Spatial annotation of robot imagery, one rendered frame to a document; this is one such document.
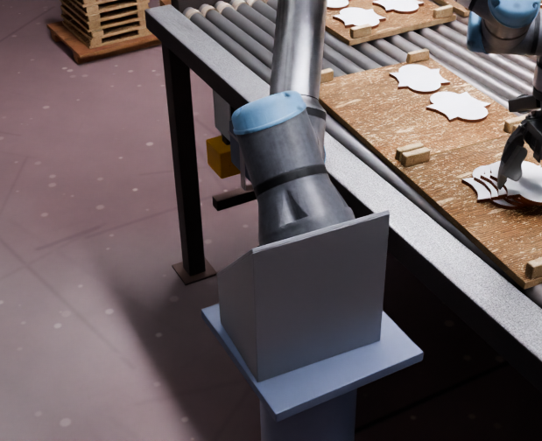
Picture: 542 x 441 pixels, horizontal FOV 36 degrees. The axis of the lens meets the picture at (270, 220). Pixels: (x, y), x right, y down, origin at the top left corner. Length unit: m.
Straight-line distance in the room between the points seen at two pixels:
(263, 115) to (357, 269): 0.27
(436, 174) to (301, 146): 0.49
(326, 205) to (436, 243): 0.36
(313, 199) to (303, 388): 0.29
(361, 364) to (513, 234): 0.39
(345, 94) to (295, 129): 0.72
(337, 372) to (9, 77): 3.38
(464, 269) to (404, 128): 0.46
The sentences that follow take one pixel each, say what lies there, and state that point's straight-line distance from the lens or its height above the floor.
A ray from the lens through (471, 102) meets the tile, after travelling 1.95.
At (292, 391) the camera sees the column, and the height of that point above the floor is 0.87.
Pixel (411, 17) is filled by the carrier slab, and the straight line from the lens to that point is 2.42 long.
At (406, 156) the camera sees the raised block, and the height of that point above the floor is 0.96.
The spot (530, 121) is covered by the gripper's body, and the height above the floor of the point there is 1.11.
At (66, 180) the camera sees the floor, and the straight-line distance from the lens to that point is 3.52.
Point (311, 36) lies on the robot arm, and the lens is 1.45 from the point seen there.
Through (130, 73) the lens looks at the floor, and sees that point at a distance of 4.36.
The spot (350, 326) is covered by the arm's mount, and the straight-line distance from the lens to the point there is 1.33.
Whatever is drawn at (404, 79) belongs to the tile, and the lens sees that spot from 2.04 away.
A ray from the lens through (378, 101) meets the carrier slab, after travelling 1.94.
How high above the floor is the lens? 1.82
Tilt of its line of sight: 35 degrees down
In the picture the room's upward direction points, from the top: 1 degrees counter-clockwise
